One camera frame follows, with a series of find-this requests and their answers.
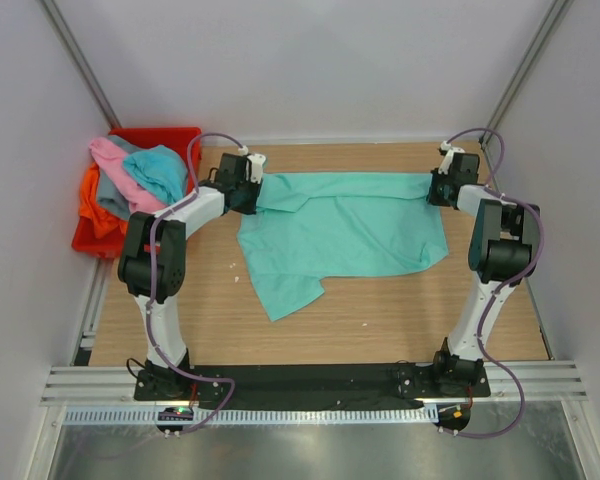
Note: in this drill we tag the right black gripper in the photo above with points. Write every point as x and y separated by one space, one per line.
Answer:
432 198

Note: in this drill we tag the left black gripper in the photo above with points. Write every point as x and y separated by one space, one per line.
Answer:
250 208

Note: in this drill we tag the teal green t shirt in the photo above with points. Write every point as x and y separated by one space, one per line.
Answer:
312 226

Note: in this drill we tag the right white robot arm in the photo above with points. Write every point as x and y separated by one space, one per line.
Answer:
503 249

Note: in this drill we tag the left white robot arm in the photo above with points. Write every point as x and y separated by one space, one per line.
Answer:
153 260

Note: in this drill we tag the red plastic bin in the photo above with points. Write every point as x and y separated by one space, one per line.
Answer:
175 138

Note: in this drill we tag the sky blue t shirt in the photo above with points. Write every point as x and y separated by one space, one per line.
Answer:
160 171

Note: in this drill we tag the grey t shirt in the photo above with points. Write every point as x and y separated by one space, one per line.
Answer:
107 194

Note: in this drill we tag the pink t shirt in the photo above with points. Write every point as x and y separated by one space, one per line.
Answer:
110 157

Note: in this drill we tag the orange t shirt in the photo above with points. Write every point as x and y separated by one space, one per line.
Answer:
103 222

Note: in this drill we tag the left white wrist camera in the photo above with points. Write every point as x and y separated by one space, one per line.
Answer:
256 163

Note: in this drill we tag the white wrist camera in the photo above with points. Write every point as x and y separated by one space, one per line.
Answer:
256 163
448 152

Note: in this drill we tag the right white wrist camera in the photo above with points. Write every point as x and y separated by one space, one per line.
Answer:
448 152

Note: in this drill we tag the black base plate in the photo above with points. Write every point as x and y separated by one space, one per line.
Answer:
330 387

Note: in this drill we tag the right corner aluminium post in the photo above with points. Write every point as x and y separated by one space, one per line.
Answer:
540 40

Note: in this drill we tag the corner aluminium post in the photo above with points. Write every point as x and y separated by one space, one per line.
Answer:
540 40
80 62

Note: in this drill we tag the left corner aluminium post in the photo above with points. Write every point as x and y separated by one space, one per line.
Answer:
80 62

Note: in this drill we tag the slotted cable duct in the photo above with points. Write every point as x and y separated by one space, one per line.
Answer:
165 416

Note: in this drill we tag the aluminium frame rail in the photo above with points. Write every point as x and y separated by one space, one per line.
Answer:
78 386

